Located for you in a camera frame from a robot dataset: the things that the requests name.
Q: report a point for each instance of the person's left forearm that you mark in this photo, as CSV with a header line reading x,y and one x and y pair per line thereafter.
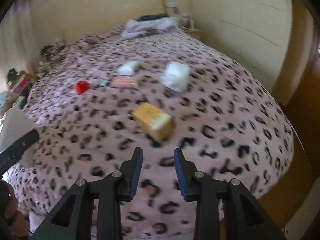
x,y
18,226

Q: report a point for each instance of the white wall outlet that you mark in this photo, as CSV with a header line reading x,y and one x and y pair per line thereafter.
x,y
173,5

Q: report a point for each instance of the pink sheer curtain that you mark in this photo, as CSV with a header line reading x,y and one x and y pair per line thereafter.
x,y
15,30

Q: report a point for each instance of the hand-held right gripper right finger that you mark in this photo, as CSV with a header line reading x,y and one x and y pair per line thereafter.
x,y
179,173

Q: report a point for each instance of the wooden nightstand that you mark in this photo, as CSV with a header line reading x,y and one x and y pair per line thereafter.
x,y
193,32

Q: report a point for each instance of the white rolled cloth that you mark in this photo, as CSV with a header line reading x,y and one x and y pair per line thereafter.
x,y
175,76

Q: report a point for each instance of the pink leopard print blanket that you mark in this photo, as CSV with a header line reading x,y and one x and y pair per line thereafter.
x,y
212,105

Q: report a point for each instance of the white printed mug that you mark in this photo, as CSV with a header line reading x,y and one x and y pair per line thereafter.
x,y
185,20

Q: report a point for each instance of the cluttered cosmetics shelf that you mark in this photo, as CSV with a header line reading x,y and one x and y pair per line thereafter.
x,y
51,55

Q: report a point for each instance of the red paper box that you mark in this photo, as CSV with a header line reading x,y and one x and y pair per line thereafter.
x,y
82,87

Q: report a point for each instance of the person's left hand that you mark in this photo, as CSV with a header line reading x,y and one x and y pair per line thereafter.
x,y
11,205

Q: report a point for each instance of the small white bottle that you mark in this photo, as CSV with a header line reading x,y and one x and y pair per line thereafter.
x,y
192,24

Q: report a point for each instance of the white cardboard box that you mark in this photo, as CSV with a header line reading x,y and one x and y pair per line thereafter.
x,y
15,125

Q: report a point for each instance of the orange cardboard box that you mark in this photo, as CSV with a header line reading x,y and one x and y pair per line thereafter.
x,y
150,117

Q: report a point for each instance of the dark grey folded garment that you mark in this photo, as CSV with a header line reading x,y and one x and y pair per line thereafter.
x,y
152,17

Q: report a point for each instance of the brown wooden door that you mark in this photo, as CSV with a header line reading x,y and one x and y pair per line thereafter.
x,y
302,105

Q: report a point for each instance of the dark green cap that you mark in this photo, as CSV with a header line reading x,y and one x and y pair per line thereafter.
x,y
12,75

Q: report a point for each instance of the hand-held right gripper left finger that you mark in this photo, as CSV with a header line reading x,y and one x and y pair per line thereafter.
x,y
136,172

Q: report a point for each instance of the lavender clothes pile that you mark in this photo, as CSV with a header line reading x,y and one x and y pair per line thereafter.
x,y
147,27

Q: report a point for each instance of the floral hand cream tube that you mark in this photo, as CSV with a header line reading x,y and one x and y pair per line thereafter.
x,y
101,83

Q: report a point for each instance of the white tissue pack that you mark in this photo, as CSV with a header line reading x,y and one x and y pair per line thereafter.
x,y
127,68

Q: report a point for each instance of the pink storage box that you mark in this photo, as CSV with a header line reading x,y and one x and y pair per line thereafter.
x,y
21,85

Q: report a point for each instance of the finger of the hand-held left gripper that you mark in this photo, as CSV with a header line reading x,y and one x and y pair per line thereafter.
x,y
22,145

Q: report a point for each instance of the cream wardrobe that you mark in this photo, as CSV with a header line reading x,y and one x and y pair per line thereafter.
x,y
237,30

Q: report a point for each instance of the pink razor pack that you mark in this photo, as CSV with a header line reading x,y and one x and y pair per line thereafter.
x,y
123,82

